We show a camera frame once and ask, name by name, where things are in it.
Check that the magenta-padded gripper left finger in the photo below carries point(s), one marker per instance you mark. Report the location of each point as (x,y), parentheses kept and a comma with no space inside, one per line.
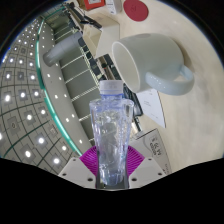
(76,170)

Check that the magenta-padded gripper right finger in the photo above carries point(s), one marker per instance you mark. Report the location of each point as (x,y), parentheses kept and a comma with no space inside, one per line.
(146,170)

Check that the clear plastic water bottle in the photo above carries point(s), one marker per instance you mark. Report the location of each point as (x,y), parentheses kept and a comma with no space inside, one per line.
(111,133)

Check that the white printed paper sheet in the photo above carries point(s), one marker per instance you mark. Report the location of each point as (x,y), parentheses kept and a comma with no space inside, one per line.
(151,106)

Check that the black desk phone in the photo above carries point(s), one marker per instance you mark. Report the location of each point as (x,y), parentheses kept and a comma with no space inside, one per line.
(136,100)

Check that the round ceiling lights group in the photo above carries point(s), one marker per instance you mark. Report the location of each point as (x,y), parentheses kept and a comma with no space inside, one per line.
(28,116)

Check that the black office chairs group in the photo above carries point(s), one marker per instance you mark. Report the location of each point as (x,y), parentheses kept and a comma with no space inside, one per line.
(96,68)

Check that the white ceramic mug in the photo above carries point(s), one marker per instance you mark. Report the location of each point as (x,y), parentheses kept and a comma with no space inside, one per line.
(156,56)

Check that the flat round red coaster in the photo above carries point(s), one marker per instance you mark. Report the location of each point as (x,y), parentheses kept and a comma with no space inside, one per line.
(135,9)

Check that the white remote control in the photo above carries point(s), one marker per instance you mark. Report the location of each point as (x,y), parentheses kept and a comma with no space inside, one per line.
(113,6)

